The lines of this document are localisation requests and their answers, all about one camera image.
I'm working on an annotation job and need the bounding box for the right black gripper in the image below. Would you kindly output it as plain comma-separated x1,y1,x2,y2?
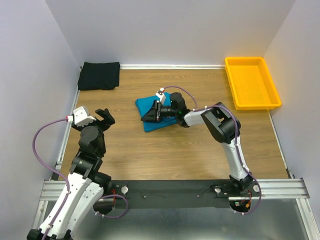
140,99,178,124

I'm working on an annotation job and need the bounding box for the blue t shirt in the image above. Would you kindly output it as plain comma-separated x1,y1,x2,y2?
135,95,177,133

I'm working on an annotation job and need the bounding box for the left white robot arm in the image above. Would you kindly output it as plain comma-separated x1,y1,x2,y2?
26,106,116,240

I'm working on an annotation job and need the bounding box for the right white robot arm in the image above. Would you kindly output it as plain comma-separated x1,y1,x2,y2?
135,92,254,196

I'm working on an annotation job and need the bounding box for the folded black t shirt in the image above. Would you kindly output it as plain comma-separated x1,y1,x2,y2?
77,62,121,91

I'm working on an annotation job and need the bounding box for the yellow plastic bin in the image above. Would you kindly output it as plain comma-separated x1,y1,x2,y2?
224,56,282,111

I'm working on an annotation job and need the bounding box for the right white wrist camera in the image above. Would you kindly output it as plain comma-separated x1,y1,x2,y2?
155,87,166,105

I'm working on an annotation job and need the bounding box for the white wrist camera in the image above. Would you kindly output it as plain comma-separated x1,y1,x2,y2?
155,87,166,105
66,106,96,127

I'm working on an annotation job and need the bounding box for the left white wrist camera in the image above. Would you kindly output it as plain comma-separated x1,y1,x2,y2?
66,106,96,127

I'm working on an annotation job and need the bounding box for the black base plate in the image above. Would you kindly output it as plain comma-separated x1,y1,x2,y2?
93,179,260,213

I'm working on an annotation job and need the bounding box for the aluminium frame rail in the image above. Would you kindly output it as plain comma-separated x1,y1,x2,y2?
40,178,310,201

